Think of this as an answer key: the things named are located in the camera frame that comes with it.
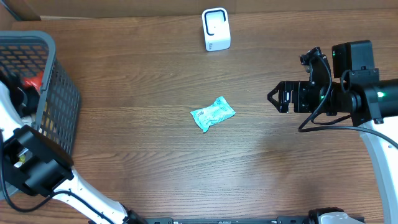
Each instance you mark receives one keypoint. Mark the teal snack packet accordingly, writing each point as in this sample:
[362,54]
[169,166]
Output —
[219,111]

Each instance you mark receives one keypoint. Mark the white barcode scanner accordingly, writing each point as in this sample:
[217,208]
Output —
[216,29]

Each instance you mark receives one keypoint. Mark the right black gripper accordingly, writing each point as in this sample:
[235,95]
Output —
[284,89]

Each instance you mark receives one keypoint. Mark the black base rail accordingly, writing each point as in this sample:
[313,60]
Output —
[278,220]

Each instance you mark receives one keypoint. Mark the orange spaghetti packet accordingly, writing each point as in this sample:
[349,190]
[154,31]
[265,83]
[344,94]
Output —
[35,81]

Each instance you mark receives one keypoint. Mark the grey plastic mesh basket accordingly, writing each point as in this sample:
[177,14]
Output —
[53,111]

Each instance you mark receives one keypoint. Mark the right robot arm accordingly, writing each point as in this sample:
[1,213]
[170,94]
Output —
[349,95]

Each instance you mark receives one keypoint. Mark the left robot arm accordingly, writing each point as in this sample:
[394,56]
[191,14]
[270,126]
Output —
[36,165]

